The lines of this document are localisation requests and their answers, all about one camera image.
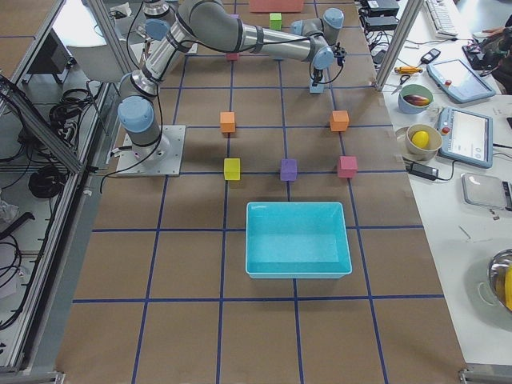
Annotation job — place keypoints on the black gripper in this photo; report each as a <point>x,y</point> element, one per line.
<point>317,74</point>

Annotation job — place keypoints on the light blue block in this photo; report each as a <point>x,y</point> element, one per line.
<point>316,87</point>

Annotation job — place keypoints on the far orange block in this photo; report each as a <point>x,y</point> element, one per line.
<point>339,120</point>

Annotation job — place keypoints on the orange block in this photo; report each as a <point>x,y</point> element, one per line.
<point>339,120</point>
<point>227,122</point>

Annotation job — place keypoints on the green block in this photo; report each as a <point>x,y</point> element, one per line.
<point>275,21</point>

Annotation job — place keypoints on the scissors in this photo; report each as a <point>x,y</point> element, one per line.
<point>403,79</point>

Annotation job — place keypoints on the left near pink block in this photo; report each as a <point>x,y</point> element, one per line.
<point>232,56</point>

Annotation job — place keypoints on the pink block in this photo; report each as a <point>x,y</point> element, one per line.
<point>347,166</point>
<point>232,56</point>

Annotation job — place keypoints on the pink tray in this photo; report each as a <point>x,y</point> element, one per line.
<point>276,6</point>

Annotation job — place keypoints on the right far pink block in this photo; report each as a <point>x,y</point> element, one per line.
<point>347,166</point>

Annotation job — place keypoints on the right purple block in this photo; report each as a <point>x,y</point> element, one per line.
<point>288,170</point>

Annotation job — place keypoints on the blue bowl with fruit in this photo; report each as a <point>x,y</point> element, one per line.
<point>414,99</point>

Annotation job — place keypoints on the near orange block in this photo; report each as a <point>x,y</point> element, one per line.
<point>227,122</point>

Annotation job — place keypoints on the beige bowl with lemon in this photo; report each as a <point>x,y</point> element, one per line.
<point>418,142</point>

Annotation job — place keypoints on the yellow block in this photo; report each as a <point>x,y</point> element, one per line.
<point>232,169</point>

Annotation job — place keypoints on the white keyboard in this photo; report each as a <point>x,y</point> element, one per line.
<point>438,16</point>

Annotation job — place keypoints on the far teach pendant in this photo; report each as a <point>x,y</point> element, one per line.
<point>459,81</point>

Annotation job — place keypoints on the teach pendant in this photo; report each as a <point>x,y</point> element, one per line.
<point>459,81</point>
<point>466,137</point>

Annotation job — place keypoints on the black power adapter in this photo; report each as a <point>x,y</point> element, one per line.
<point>422,171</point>

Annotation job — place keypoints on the near teach pendant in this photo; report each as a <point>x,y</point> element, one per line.
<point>466,137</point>

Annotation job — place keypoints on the cyan tray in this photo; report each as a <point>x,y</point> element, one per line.
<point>297,240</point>

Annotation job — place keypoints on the steel bowl with banana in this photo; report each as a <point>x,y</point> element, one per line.
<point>499,276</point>

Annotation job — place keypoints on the aluminium frame post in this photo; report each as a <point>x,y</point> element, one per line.
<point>406,21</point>

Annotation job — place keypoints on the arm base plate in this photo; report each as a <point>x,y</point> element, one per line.
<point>161,159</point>

